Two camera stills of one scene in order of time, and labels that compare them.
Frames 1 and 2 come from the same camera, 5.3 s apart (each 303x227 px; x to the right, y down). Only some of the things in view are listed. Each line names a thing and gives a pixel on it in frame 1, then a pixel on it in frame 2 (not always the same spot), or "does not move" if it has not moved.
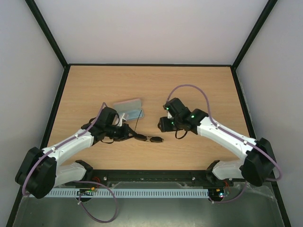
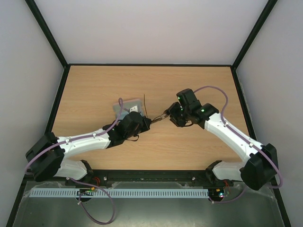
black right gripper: (162, 124) → (171, 110)
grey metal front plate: (256, 205) does not move
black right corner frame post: (267, 9) does not move
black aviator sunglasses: (155, 139) → (159, 117)
